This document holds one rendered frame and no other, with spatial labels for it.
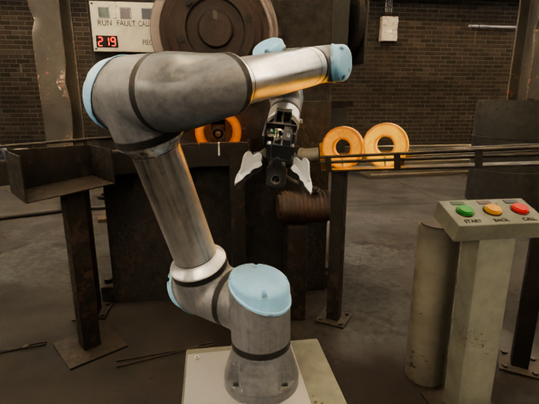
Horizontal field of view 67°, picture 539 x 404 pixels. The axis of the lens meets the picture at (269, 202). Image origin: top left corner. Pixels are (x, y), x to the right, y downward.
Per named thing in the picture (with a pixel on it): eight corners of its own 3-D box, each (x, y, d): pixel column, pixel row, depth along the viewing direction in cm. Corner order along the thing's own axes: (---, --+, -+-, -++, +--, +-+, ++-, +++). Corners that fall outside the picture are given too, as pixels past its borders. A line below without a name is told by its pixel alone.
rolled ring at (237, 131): (241, 108, 159) (241, 108, 162) (193, 108, 157) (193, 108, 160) (241, 155, 164) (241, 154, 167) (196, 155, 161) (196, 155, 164)
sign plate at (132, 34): (95, 51, 159) (90, 2, 155) (163, 52, 162) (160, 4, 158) (93, 50, 157) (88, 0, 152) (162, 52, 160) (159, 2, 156)
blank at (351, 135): (323, 127, 153) (320, 127, 150) (363, 124, 145) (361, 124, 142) (326, 168, 156) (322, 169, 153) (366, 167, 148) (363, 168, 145)
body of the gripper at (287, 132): (260, 138, 81) (267, 105, 90) (258, 170, 87) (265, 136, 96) (297, 142, 81) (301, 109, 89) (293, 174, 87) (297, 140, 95)
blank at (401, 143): (363, 124, 145) (361, 124, 142) (408, 120, 138) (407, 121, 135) (366, 167, 148) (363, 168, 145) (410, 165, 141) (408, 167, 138)
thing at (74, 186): (35, 350, 145) (4, 150, 128) (108, 324, 162) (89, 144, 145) (52, 377, 131) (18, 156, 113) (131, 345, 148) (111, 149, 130)
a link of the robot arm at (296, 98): (268, 79, 102) (278, 107, 107) (262, 103, 94) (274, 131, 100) (298, 71, 99) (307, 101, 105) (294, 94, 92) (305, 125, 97)
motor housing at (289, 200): (274, 308, 175) (275, 187, 162) (324, 305, 178) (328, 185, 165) (279, 323, 163) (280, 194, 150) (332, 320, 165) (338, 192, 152)
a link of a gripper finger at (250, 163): (224, 159, 79) (257, 139, 83) (225, 182, 83) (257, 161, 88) (236, 167, 77) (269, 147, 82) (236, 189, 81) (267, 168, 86)
